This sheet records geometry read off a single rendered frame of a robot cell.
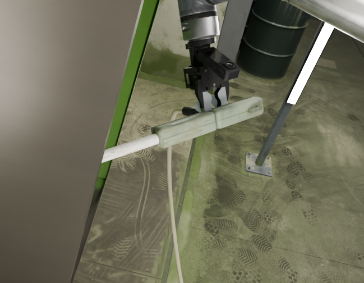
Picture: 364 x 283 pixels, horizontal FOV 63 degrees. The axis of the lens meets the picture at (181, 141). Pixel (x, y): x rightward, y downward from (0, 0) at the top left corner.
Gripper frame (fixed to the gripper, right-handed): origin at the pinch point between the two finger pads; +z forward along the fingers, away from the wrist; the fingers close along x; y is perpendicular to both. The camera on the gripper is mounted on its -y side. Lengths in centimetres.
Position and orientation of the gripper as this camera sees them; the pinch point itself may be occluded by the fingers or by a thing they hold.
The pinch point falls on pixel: (216, 118)
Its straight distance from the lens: 77.9
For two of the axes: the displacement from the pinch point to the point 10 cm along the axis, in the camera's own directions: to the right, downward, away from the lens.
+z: 1.6, 9.4, 3.0
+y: -5.0, -1.8, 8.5
